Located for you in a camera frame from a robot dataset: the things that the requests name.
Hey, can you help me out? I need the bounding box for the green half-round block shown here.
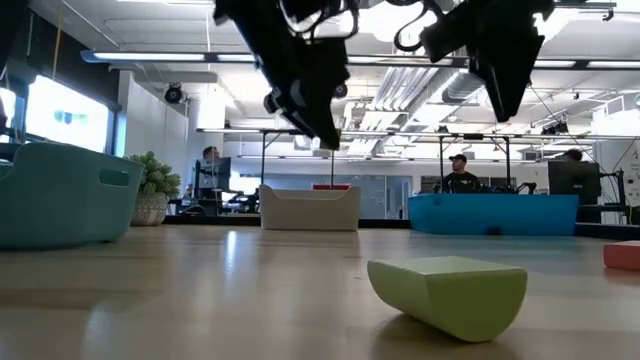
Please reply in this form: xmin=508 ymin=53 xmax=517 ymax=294
xmin=366 ymin=256 xmax=529 ymax=344

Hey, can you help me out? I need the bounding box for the black computer monitor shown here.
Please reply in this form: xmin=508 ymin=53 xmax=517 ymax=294
xmin=547 ymin=159 xmax=603 ymax=199
xmin=193 ymin=156 xmax=234 ymax=200

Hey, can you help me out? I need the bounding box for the black metal frame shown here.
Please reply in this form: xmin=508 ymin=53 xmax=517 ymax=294
xmin=437 ymin=132 xmax=512 ymax=195
xmin=259 ymin=128 xmax=337 ymax=187

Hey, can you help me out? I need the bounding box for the orange rectangular block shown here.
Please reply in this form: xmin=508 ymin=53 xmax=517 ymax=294
xmin=602 ymin=240 xmax=640 ymax=272

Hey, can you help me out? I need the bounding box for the white plastic bin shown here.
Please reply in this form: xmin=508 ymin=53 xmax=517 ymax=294
xmin=258 ymin=183 xmax=362 ymax=232

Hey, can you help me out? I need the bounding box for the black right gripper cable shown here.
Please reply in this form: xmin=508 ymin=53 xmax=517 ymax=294
xmin=393 ymin=0 xmax=436 ymax=54

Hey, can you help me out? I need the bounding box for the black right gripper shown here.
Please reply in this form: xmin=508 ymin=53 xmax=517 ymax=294
xmin=419 ymin=0 xmax=556 ymax=123

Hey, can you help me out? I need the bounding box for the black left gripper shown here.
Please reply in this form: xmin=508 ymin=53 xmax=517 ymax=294
xmin=213 ymin=0 xmax=361 ymax=150

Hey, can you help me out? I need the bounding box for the green potted plant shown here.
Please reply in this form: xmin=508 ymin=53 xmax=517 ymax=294
xmin=127 ymin=151 xmax=182 ymax=227

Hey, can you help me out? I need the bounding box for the teal plastic bin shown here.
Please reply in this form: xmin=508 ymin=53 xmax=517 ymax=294
xmin=0 ymin=142 xmax=146 ymax=252

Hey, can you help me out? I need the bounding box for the silver ventilation duct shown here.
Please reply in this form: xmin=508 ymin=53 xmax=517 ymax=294
xmin=439 ymin=0 xmax=594 ymax=104

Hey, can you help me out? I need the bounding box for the blue plastic bin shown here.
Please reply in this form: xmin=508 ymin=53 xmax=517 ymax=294
xmin=407 ymin=193 xmax=581 ymax=237

